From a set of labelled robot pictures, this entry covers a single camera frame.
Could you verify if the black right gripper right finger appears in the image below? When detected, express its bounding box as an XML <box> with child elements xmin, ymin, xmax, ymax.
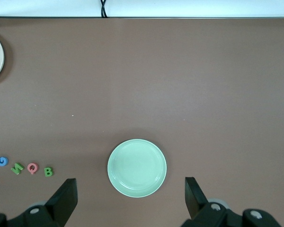
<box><xmin>182</xmin><ymin>176</ymin><xmax>283</xmax><ymax>227</ymax></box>

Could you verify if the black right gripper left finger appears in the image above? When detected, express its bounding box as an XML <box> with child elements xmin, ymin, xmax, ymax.
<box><xmin>0</xmin><ymin>178</ymin><xmax>78</xmax><ymax>227</ymax></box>

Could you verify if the red letter Q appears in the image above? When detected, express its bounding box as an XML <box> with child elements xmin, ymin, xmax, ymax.
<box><xmin>27</xmin><ymin>162</ymin><xmax>40</xmax><ymax>175</ymax></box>

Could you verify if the green letter N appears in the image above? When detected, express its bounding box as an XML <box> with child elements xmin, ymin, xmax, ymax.
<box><xmin>10</xmin><ymin>162</ymin><xmax>25</xmax><ymax>175</ymax></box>

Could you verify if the green plate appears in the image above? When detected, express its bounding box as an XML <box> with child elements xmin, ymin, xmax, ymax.
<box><xmin>107</xmin><ymin>139</ymin><xmax>168</xmax><ymax>198</ymax></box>

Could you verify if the brown table mat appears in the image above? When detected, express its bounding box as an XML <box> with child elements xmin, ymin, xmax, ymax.
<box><xmin>0</xmin><ymin>17</ymin><xmax>284</xmax><ymax>227</ymax></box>

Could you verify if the black table edge cable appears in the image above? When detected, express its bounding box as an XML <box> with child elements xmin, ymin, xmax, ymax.
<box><xmin>100</xmin><ymin>0</ymin><xmax>108</xmax><ymax>18</ymax></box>

